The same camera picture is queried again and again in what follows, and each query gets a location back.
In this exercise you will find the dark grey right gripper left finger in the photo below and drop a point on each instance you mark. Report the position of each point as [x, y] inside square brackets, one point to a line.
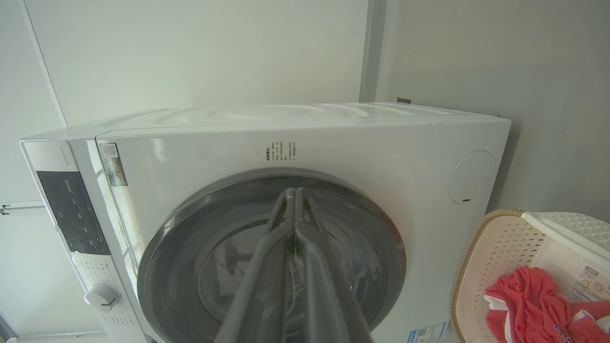
[259, 295]

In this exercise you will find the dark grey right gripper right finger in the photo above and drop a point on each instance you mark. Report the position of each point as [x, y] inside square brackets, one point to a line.
[329, 305]

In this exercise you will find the cream perforated laundry basket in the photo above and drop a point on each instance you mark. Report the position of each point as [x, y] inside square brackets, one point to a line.
[495, 247]

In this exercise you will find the white printed label sticker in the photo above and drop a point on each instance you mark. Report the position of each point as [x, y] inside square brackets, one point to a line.
[591, 283]

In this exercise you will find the round black washer door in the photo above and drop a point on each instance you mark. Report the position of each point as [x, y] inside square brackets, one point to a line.
[190, 247]

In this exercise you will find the blue energy label sticker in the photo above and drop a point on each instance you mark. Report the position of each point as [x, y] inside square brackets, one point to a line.
[428, 332]

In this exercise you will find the small printed text label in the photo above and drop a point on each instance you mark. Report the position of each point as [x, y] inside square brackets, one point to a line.
[280, 151]

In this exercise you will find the white washer control knob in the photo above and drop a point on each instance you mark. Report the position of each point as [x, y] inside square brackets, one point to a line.
[101, 297]

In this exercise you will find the white front-load washing machine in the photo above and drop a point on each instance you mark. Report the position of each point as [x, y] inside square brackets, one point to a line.
[362, 143]

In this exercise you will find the round white filter cover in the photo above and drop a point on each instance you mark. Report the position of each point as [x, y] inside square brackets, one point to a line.
[472, 177]

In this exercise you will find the worn silver washer sticker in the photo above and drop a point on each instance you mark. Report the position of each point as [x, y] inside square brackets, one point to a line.
[113, 164]

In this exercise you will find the red and white garment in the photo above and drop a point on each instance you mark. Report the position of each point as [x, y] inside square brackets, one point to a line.
[529, 305]

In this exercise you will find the black washer control panel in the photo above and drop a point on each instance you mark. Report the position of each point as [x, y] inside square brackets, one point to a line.
[71, 212]

